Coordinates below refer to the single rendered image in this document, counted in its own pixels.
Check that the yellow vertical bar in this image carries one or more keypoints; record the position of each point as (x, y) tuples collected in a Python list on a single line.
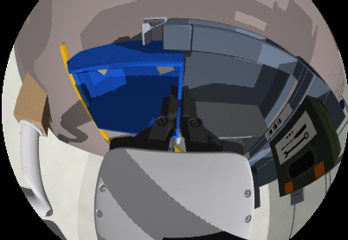
[(65, 59)]

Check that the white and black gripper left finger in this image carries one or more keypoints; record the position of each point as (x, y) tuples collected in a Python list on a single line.
[(158, 135)]

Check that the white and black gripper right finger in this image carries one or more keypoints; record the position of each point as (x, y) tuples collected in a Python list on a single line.
[(197, 138)]

